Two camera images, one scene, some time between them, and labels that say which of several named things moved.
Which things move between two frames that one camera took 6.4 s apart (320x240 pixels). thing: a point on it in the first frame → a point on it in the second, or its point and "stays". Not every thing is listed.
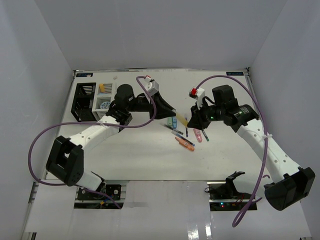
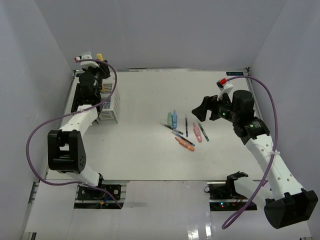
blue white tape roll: (105, 105) stays
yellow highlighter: (182, 119) → (100, 57)
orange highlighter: (185, 144) stays
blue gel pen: (179, 135) stays
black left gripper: (163, 110) → (103, 68)
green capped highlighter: (170, 121) stays
